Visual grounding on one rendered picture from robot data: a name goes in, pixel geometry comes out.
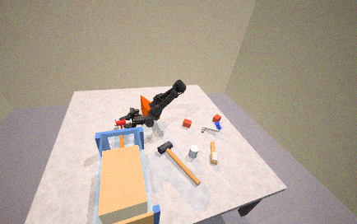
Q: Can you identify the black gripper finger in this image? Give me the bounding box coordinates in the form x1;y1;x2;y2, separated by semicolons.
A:
123;122;131;128
118;112;130;120

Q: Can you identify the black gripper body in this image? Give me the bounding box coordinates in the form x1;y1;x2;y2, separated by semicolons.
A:
130;107;144;128

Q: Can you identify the grey cylinder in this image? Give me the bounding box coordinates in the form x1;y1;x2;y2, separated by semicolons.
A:
188;145;199;159

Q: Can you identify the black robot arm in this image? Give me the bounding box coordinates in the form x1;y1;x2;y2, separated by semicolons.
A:
144;80;187;128

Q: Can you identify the mallet with dark grey head and orange handle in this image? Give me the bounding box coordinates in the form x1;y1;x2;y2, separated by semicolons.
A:
157;141;201;185

